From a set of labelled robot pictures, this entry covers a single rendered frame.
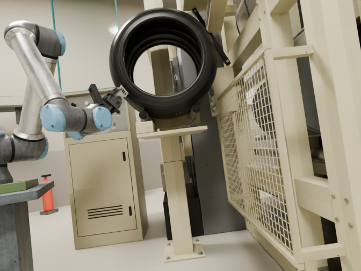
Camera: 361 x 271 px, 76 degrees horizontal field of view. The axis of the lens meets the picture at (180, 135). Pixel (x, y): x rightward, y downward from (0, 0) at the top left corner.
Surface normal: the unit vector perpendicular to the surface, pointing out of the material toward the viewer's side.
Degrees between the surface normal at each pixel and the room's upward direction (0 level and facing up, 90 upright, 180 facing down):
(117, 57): 89
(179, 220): 90
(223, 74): 90
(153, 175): 90
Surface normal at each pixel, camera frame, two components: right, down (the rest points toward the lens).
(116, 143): 0.03, -0.05
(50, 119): -0.54, 0.07
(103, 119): 0.84, -0.16
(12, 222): 0.36, -0.09
